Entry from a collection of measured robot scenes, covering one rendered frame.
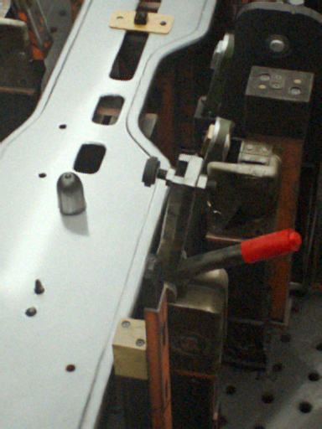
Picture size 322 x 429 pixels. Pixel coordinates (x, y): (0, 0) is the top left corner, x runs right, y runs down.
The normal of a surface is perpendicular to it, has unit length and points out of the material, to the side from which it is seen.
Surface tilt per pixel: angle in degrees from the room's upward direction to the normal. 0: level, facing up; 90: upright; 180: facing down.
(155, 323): 90
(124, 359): 90
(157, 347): 90
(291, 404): 0
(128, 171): 0
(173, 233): 90
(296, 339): 0
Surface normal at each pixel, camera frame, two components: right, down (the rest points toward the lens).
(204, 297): -0.04, -0.67
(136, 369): -0.22, 0.73
